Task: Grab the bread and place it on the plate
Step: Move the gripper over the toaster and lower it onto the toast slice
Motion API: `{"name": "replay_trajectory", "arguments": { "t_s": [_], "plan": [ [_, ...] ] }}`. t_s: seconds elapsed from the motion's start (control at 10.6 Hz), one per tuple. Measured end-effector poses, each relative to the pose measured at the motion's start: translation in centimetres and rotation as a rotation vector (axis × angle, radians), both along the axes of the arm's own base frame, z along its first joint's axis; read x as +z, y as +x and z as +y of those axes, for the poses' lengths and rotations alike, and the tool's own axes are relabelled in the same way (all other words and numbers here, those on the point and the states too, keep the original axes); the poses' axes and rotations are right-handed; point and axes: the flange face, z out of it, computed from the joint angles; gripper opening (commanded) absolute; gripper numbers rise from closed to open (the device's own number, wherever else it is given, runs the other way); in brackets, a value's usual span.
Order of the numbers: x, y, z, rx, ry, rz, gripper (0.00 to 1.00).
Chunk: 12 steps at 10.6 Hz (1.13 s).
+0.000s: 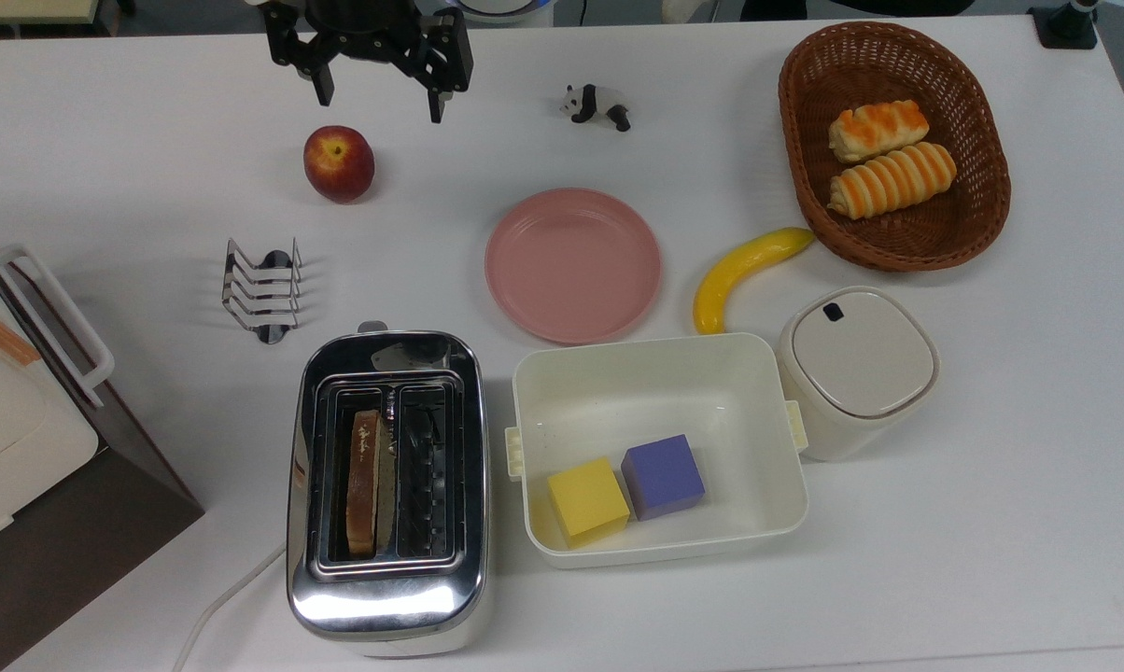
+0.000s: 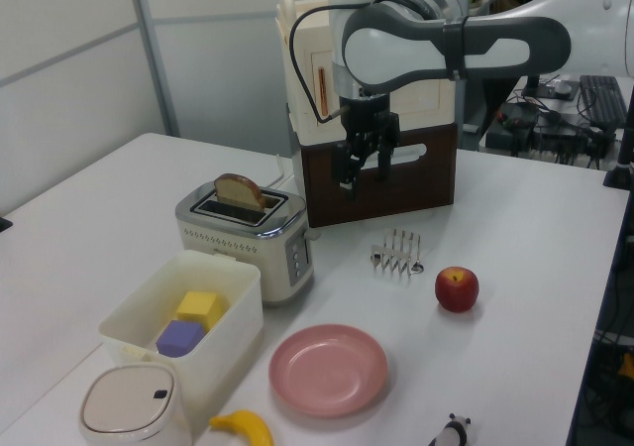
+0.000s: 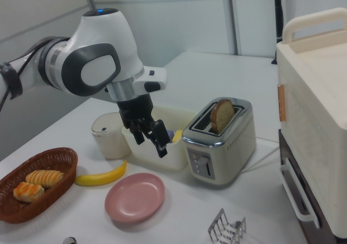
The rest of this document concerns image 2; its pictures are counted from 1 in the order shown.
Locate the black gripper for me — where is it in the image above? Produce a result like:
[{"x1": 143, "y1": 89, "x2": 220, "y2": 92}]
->
[{"x1": 332, "y1": 93, "x2": 401, "y2": 201}]

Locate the slice of brown bread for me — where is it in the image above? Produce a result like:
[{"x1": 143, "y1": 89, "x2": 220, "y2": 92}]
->
[{"x1": 213, "y1": 172, "x2": 266, "y2": 211}]

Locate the pink round plate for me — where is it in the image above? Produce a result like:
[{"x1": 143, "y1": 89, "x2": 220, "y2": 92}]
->
[{"x1": 267, "y1": 323, "x2": 389, "y2": 419}]

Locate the dark brown wooden box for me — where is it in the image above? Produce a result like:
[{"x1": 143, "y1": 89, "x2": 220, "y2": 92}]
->
[{"x1": 299, "y1": 123, "x2": 458, "y2": 229}]

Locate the silver toast rack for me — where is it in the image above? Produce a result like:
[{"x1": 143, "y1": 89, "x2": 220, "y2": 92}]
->
[{"x1": 369, "y1": 228, "x2": 426, "y2": 276}]

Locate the cream two-slot toaster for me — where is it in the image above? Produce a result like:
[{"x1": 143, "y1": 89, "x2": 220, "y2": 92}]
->
[{"x1": 174, "y1": 179, "x2": 322, "y2": 308}]

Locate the red apple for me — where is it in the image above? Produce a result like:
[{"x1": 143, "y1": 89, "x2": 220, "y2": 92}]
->
[{"x1": 434, "y1": 266, "x2": 480, "y2": 313}]

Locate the yellow cube block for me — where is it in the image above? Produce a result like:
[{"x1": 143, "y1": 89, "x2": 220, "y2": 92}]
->
[{"x1": 174, "y1": 290, "x2": 225, "y2": 332}]

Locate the white plastic container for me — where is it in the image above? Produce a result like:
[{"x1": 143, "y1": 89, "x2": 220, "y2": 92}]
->
[{"x1": 98, "y1": 249, "x2": 264, "y2": 442}]

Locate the black computer keyboard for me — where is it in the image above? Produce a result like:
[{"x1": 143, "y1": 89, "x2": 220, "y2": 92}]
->
[{"x1": 577, "y1": 74, "x2": 628, "y2": 131}]

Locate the purple cube block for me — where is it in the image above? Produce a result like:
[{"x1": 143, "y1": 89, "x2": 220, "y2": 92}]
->
[{"x1": 155, "y1": 319, "x2": 206, "y2": 358}]

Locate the black monitor stand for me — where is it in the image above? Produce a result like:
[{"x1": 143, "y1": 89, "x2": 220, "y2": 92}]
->
[{"x1": 601, "y1": 96, "x2": 634, "y2": 190}]

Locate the black and white panda toy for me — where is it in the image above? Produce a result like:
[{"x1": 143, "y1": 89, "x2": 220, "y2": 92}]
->
[{"x1": 427, "y1": 412, "x2": 473, "y2": 446}]

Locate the yellow banana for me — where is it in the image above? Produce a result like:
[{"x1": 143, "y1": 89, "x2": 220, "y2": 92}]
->
[{"x1": 208, "y1": 408, "x2": 275, "y2": 446}]

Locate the white lidded bin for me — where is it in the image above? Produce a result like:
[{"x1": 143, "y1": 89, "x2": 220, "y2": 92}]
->
[{"x1": 77, "y1": 365, "x2": 192, "y2": 446}]

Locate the white toaster power cord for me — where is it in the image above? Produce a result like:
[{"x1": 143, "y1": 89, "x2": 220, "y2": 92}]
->
[{"x1": 264, "y1": 154, "x2": 287, "y2": 190}]

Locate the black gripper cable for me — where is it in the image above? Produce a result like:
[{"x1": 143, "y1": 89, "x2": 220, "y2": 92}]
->
[{"x1": 288, "y1": 1, "x2": 371, "y2": 124}]

